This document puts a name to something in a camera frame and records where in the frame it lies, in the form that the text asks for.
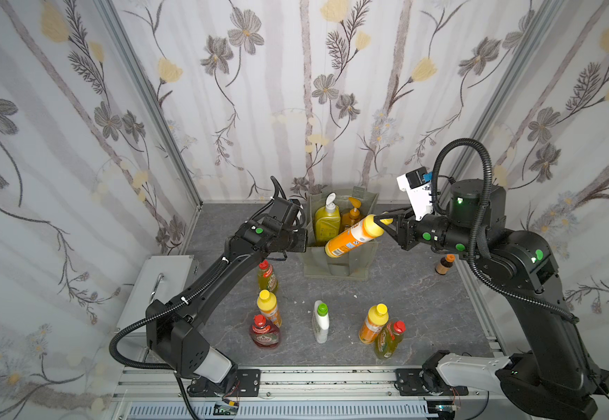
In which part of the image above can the orange bottle yellow cap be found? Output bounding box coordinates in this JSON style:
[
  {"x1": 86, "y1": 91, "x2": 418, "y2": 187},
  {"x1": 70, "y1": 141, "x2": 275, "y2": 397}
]
[
  {"x1": 257, "y1": 290, "x2": 283, "y2": 327},
  {"x1": 359, "y1": 304, "x2": 389, "y2": 345},
  {"x1": 325, "y1": 215, "x2": 393, "y2": 258}
]

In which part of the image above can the large yellow pump soap bottle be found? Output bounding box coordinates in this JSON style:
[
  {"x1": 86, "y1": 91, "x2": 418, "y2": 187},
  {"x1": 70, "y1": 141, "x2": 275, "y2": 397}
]
[{"x1": 314, "y1": 192, "x2": 341, "y2": 246}]

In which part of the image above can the large orange pump soap bottle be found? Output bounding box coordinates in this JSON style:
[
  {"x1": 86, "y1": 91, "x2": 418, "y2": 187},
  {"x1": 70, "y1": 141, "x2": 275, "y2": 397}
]
[{"x1": 340, "y1": 197, "x2": 362, "y2": 232}]

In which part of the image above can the green fabric shopping bag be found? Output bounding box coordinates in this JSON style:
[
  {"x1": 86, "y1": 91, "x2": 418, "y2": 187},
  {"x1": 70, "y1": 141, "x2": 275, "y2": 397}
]
[{"x1": 299, "y1": 187, "x2": 379, "y2": 280}]

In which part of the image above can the green bottle red cap front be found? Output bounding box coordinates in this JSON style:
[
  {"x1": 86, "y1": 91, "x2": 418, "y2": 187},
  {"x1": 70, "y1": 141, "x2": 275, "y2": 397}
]
[{"x1": 374, "y1": 320, "x2": 407, "y2": 360}]

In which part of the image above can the green bottle red cap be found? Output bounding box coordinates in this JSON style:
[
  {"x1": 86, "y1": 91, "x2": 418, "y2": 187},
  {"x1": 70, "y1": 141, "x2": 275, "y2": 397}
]
[
  {"x1": 374, "y1": 320, "x2": 407, "y2": 360},
  {"x1": 257, "y1": 260, "x2": 279, "y2": 293}
]

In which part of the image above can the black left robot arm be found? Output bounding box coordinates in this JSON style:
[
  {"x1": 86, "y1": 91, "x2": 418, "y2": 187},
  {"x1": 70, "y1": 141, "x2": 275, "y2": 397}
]
[{"x1": 108, "y1": 178, "x2": 308, "y2": 395}]

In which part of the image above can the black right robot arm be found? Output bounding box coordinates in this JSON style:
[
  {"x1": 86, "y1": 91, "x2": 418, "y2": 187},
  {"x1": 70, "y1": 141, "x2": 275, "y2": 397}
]
[{"x1": 377, "y1": 138, "x2": 609, "y2": 419}]

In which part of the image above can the red soap bottle red cap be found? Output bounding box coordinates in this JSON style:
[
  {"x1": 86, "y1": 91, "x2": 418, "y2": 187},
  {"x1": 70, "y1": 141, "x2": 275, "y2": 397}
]
[{"x1": 249, "y1": 314, "x2": 281, "y2": 348}]

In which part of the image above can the small bottle orange cap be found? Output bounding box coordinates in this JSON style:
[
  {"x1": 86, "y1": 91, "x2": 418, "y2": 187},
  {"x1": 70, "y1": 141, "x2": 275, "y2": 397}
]
[{"x1": 435, "y1": 254, "x2": 456, "y2": 276}]

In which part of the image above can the green bottle red cap rear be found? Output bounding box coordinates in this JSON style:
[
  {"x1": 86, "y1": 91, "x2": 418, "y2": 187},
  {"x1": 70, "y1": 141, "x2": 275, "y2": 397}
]
[{"x1": 257, "y1": 260, "x2": 279, "y2": 293}]

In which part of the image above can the white bottle green cap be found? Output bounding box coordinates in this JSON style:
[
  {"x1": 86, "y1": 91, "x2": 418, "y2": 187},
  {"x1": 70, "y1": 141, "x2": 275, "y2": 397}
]
[{"x1": 312, "y1": 300, "x2": 330, "y2": 344}]

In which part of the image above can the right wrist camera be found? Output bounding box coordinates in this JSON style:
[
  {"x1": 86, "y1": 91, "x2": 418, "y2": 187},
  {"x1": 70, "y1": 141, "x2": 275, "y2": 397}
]
[{"x1": 396, "y1": 166, "x2": 433, "y2": 222}]

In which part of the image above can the grey metal box with handle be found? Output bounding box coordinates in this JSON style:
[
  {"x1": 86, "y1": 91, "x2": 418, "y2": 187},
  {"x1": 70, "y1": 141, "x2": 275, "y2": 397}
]
[{"x1": 115, "y1": 255, "x2": 199, "y2": 333}]

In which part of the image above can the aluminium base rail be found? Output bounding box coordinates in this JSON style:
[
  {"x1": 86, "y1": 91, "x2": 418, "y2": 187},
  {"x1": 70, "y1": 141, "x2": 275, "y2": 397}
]
[{"x1": 102, "y1": 367, "x2": 527, "y2": 419}]

